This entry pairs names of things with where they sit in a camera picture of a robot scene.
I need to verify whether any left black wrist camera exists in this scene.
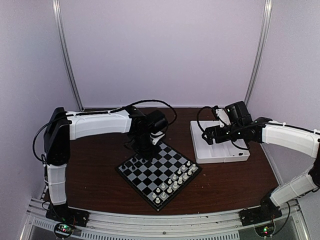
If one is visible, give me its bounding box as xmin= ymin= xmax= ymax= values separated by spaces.
xmin=146 ymin=110 xmax=168 ymax=134

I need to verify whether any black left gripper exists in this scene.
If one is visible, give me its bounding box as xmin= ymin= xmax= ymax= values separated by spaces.
xmin=131 ymin=132 xmax=162 ymax=161

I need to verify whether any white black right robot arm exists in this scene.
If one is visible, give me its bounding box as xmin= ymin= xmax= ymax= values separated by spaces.
xmin=198 ymin=101 xmax=320 ymax=221

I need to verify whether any black white chessboard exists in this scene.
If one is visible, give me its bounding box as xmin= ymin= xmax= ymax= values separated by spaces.
xmin=115 ymin=141 xmax=202 ymax=212

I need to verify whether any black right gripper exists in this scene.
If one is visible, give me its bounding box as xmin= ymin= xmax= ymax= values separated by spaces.
xmin=202 ymin=122 xmax=243 ymax=145

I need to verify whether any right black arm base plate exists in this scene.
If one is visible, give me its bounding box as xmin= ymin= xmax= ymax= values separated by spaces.
xmin=239 ymin=197 xmax=283 ymax=227

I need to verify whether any right aluminium frame post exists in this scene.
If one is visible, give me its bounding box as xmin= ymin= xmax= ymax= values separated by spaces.
xmin=244 ymin=0 xmax=273 ymax=106

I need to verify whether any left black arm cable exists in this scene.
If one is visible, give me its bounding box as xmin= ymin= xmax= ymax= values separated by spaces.
xmin=109 ymin=99 xmax=177 ymax=126

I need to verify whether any left aluminium frame post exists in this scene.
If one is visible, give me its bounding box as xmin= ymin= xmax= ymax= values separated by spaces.
xmin=52 ymin=0 xmax=85 ymax=111

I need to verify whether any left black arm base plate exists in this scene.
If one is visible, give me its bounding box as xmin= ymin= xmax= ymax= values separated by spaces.
xmin=45 ymin=203 xmax=90 ymax=227

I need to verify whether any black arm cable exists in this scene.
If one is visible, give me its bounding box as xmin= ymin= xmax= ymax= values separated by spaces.
xmin=109 ymin=99 xmax=177 ymax=126
xmin=196 ymin=106 xmax=251 ymax=151

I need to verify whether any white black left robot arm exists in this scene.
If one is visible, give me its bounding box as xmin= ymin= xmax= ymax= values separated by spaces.
xmin=32 ymin=106 xmax=168 ymax=222

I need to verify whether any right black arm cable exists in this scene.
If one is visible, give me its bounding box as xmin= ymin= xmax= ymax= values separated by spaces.
xmin=196 ymin=106 xmax=251 ymax=151

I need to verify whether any white plastic divided tray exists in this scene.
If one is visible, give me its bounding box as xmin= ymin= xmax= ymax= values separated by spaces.
xmin=190 ymin=120 xmax=250 ymax=164

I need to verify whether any aluminium frame post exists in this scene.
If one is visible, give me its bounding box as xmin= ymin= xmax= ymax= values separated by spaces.
xmin=244 ymin=0 xmax=273 ymax=106
xmin=52 ymin=0 xmax=85 ymax=111

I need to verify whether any front aluminium rail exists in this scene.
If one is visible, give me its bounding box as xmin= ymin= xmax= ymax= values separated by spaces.
xmin=22 ymin=194 xmax=305 ymax=240

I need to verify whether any white chess piece row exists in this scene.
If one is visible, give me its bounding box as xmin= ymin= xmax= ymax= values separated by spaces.
xmin=147 ymin=160 xmax=200 ymax=208

